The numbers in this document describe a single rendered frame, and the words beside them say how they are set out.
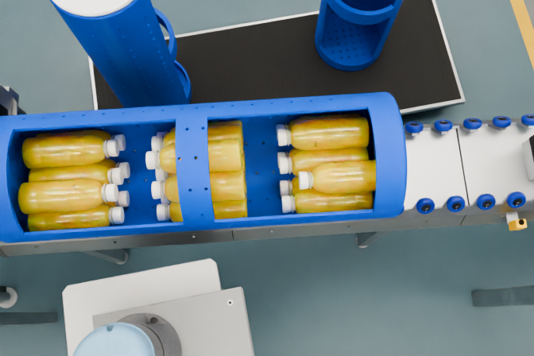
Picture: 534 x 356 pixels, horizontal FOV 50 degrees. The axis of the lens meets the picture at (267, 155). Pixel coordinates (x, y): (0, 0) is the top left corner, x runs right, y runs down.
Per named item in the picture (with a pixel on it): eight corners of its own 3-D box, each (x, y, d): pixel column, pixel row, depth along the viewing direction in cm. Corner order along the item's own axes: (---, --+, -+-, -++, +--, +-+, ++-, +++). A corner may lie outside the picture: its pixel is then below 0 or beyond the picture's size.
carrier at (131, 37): (165, 139, 230) (205, 83, 236) (106, 38, 146) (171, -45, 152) (108, 102, 234) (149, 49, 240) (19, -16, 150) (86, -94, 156)
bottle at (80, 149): (23, 172, 126) (108, 166, 127) (19, 141, 125) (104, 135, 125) (35, 165, 133) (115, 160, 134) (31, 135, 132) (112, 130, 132)
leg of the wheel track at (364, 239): (369, 247, 233) (405, 224, 173) (355, 248, 233) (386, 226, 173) (368, 233, 235) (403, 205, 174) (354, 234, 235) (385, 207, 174)
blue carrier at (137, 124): (388, 230, 139) (415, 197, 112) (25, 253, 137) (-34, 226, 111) (373, 121, 149) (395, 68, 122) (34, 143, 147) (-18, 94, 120)
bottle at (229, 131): (241, 126, 134) (162, 131, 134) (241, 121, 127) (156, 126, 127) (243, 156, 133) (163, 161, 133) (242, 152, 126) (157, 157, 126)
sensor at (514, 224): (520, 230, 145) (528, 227, 141) (508, 230, 145) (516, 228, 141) (514, 200, 147) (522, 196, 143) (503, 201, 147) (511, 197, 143)
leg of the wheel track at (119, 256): (128, 264, 232) (79, 246, 171) (114, 265, 231) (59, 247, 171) (128, 249, 233) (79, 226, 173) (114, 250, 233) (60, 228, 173)
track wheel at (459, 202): (467, 199, 138) (465, 194, 140) (449, 200, 138) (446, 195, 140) (464, 213, 141) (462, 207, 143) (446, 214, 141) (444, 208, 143)
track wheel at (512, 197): (529, 195, 139) (525, 189, 140) (510, 196, 139) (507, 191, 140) (524, 209, 141) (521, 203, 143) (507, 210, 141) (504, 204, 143)
